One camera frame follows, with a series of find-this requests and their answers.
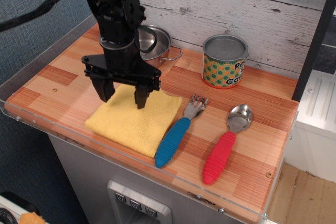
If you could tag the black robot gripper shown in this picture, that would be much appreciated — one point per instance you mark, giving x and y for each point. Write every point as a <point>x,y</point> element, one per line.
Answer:
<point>121,63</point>

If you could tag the yellow cloth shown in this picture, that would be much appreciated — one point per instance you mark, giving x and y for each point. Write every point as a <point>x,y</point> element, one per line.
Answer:
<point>120,120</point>

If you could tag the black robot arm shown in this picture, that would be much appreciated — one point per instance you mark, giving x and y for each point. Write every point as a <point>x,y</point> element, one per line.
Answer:
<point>119,22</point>

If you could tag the grey toy fridge cabinet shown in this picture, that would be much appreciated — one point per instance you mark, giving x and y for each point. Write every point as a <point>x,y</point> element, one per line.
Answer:
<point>90,166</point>

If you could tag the silver dispenser button panel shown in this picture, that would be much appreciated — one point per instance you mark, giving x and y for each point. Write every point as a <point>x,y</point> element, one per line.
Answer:
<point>131,206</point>

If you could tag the toy peas and carrots can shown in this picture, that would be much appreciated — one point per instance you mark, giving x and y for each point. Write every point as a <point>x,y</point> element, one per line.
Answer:
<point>223,60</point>

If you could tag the orange plush object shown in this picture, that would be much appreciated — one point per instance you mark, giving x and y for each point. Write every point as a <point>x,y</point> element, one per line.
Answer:
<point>31,218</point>

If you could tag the white toy cabinet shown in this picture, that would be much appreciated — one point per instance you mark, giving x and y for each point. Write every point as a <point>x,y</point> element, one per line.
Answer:
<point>311,144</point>

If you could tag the clear acrylic guard rail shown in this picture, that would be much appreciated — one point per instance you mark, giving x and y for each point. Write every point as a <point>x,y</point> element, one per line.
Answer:
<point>52,94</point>

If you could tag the blue handled fork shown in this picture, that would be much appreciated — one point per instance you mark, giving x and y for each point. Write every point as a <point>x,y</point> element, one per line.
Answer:
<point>170,143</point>

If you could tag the red handled spoon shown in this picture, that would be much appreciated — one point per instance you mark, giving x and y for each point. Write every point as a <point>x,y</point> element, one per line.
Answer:
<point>239,119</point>

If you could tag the black vertical post right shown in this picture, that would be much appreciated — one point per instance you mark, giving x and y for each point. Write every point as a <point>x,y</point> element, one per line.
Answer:
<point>312,54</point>

